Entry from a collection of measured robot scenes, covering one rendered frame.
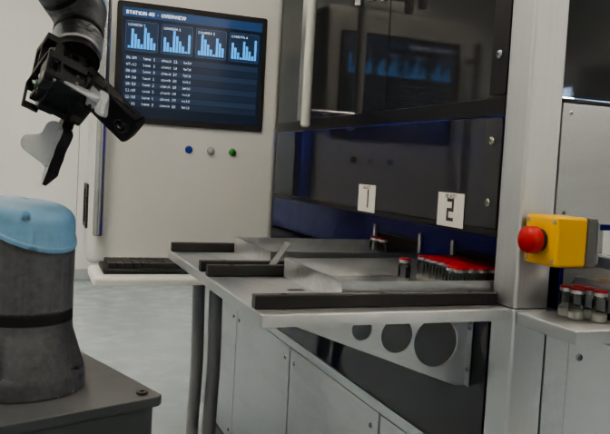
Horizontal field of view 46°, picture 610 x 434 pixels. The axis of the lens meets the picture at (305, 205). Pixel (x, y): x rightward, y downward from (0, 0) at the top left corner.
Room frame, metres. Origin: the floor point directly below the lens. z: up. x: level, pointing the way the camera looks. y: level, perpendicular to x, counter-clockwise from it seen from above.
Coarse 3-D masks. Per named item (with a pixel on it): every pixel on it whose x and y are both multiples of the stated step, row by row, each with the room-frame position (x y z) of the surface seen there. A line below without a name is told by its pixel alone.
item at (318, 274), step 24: (288, 264) 1.28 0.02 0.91; (312, 264) 1.32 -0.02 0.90; (336, 264) 1.34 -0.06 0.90; (360, 264) 1.36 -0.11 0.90; (384, 264) 1.37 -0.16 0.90; (312, 288) 1.17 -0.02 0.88; (336, 288) 1.08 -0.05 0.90; (360, 288) 1.07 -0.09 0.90; (384, 288) 1.09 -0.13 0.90; (408, 288) 1.10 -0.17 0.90; (432, 288) 1.12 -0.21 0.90; (456, 288) 1.13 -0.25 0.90; (480, 288) 1.15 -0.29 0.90
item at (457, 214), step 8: (440, 192) 1.31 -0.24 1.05; (448, 192) 1.28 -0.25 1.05; (440, 200) 1.31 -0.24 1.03; (456, 200) 1.26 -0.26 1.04; (464, 200) 1.24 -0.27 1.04; (440, 208) 1.31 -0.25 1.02; (456, 208) 1.26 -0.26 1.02; (440, 216) 1.30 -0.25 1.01; (448, 216) 1.28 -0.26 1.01; (456, 216) 1.26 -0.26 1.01; (440, 224) 1.30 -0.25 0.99; (448, 224) 1.28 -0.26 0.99; (456, 224) 1.26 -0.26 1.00
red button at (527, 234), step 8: (520, 232) 1.04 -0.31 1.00; (528, 232) 1.02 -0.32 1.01; (536, 232) 1.02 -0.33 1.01; (520, 240) 1.04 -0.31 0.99; (528, 240) 1.02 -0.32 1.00; (536, 240) 1.01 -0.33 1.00; (544, 240) 1.02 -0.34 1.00; (520, 248) 1.04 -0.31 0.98; (528, 248) 1.02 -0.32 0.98; (536, 248) 1.02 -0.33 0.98
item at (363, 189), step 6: (360, 186) 1.62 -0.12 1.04; (366, 186) 1.60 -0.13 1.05; (372, 186) 1.57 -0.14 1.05; (360, 192) 1.62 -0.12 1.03; (366, 192) 1.60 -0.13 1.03; (372, 192) 1.57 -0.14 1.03; (360, 198) 1.62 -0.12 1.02; (366, 198) 1.59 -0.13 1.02; (372, 198) 1.56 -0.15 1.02; (360, 204) 1.62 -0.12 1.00; (366, 204) 1.59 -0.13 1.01; (372, 204) 1.56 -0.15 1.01; (360, 210) 1.62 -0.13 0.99; (366, 210) 1.59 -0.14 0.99; (372, 210) 1.56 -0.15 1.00
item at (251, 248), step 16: (240, 240) 1.58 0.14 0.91; (256, 240) 1.64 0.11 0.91; (272, 240) 1.65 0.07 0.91; (288, 240) 1.66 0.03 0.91; (304, 240) 1.68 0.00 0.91; (320, 240) 1.69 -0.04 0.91; (336, 240) 1.71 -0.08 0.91; (352, 240) 1.72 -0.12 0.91; (368, 240) 1.74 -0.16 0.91; (256, 256) 1.46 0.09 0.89; (272, 256) 1.38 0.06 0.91; (288, 256) 1.39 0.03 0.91; (304, 256) 1.40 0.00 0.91; (320, 256) 1.42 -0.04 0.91; (336, 256) 1.43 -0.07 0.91; (352, 256) 1.44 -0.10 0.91; (368, 256) 1.45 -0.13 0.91; (384, 256) 1.47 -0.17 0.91; (400, 256) 1.48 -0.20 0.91; (416, 256) 1.49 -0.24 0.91
